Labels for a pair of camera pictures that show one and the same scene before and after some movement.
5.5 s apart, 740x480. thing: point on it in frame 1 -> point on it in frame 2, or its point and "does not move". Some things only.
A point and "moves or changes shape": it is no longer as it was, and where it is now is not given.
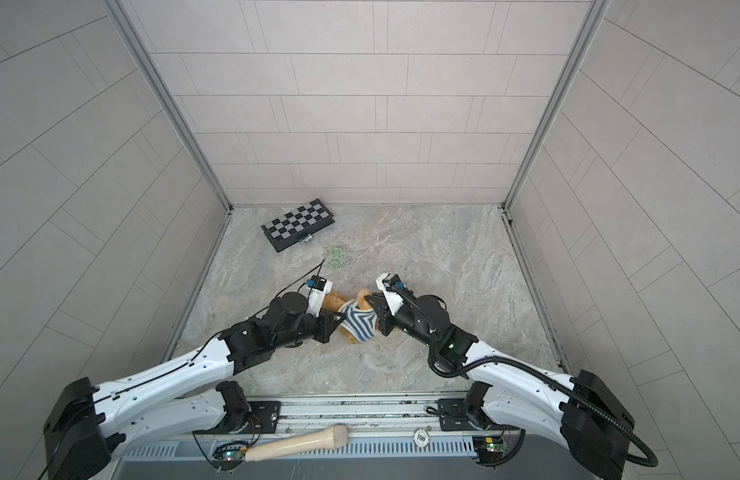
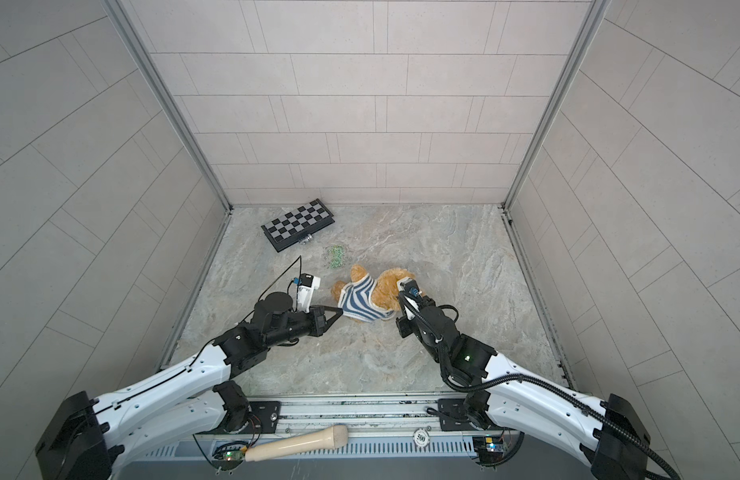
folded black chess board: [296, 224] does not move
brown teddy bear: [334, 300] moves or changes shape
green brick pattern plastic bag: [336, 260] does not move
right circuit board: [490, 449] does not move
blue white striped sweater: [361, 324] -> [356, 301]
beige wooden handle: [332, 437] does not move
